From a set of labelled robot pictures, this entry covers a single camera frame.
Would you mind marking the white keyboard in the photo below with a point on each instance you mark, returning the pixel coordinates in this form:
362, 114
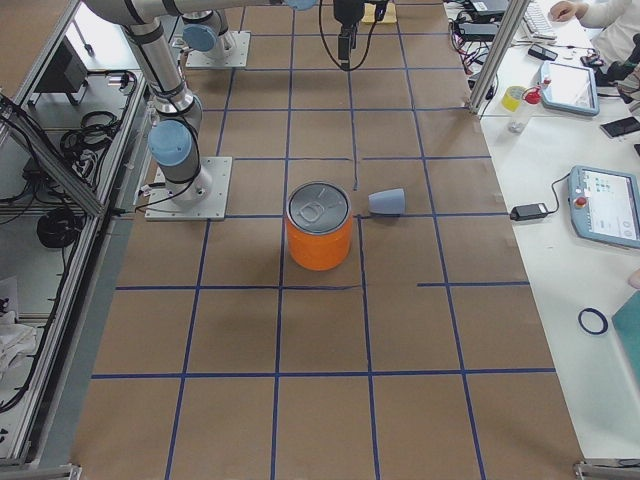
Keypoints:
536, 24

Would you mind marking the orange tin can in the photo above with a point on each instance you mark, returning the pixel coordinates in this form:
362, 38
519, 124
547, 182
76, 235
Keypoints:
318, 225

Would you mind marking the person hand at desk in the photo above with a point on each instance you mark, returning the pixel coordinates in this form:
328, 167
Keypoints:
565, 10

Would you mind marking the black smartphone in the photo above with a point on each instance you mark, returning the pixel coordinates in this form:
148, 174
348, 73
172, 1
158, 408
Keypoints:
621, 127

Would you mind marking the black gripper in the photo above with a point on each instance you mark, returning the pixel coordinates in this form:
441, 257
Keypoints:
346, 12

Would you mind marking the black power adapter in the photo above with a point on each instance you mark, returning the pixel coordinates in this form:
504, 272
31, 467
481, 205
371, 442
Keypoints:
528, 212

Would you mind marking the crumpled white cloth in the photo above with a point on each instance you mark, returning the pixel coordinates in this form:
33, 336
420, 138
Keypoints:
16, 339

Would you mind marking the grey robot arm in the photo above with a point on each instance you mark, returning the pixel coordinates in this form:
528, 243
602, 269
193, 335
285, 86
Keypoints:
173, 141
208, 31

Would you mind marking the aluminium frame post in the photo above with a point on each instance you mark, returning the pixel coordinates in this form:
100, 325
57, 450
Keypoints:
510, 23

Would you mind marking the yellow tape roll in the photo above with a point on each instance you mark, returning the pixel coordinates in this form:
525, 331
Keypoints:
512, 97

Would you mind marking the teal board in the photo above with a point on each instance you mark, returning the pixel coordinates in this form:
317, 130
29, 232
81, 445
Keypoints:
627, 326

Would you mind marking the near blue teach pendant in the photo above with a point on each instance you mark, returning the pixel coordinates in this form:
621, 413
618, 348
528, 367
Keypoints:
604, 205

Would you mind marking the light blue plastic cup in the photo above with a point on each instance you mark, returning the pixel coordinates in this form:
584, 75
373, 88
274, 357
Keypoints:
387, 202

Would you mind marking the far blue teach pendant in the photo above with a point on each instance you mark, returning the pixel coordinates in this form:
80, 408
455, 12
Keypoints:
569, 88

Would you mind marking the red capped squeeze bottle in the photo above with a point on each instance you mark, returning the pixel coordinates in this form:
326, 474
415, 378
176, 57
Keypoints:
528, 105

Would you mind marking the blue teach pendant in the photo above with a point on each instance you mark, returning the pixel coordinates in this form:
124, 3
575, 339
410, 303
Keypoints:
604, 205
569, 88

